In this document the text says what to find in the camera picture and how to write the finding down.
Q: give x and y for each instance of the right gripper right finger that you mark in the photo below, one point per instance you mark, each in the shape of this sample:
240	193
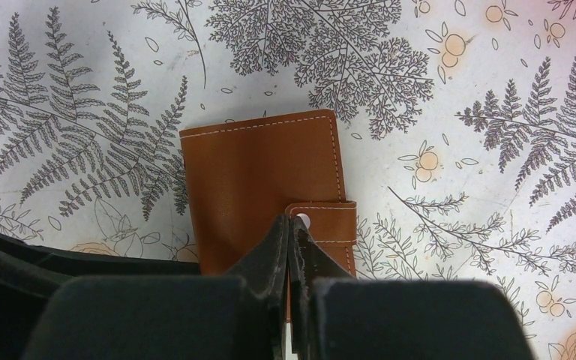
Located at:
336	316

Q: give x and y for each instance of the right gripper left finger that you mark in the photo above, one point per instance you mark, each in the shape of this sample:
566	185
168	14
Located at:
238	315

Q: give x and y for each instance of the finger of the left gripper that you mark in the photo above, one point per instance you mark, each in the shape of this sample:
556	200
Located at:
30	274

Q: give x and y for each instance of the brown leather card holder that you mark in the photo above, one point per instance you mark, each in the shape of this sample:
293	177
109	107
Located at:
241	175

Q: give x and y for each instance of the floral table mat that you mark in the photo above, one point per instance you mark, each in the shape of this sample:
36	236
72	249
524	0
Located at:
456	122

